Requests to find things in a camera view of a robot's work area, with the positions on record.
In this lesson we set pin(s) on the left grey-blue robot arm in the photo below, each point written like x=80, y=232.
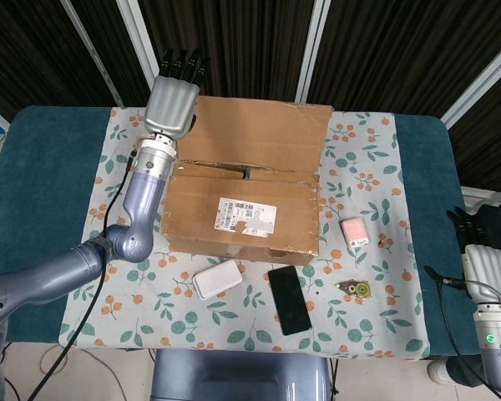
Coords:
x=138, y=209

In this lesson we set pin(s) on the grey-blue robot torso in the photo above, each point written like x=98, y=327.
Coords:
x=238, y=376

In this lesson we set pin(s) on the thin white frame post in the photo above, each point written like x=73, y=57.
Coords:
x=91, y=50

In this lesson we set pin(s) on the black smartphone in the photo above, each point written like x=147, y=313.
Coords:
x=289, y=301

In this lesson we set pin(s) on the wide white frame post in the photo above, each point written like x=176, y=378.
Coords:
x=476, y=92
x=311, y=50
x=136, y=25

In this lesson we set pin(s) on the floral printed tablecloth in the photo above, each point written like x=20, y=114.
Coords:
x=359, y=175

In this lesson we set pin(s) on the brown cardboard box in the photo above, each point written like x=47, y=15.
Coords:
x=242, y=209

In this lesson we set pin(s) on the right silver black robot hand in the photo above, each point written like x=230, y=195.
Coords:
x=486, y=271

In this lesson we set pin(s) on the white plastic case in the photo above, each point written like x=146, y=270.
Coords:
x=216, y=280

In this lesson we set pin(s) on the teal table cover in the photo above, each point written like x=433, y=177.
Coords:
x=37, y=188

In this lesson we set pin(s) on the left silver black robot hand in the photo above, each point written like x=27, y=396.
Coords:
x=171, y=104

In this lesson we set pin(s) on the correction tape dispenser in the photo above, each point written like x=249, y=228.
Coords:
x=357, y=289

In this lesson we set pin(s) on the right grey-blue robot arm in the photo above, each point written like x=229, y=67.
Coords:
x=499, y=346

